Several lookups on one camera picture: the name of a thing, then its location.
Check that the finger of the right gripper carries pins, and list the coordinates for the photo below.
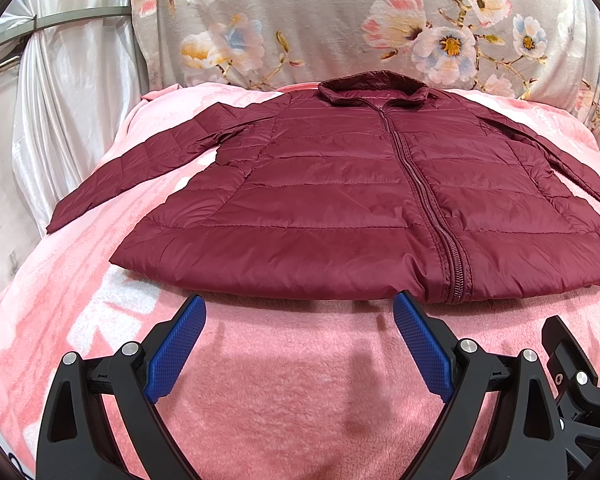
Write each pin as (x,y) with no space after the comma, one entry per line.
(562,342)

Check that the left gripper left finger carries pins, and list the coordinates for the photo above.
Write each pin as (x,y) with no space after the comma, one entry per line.
(76,440)

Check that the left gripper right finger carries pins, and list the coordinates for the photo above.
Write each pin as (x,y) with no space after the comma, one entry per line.
(501,403)

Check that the maroon quilted puffer jacket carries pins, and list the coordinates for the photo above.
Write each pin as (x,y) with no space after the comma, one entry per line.
(360,188)

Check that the pink fleece blanket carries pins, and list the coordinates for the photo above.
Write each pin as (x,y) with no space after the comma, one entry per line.
(272,389)

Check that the grey floral duvet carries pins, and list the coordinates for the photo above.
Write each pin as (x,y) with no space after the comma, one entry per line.
(546,51)

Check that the white satin curtain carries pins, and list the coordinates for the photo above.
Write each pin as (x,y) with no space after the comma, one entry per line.
(64,89)

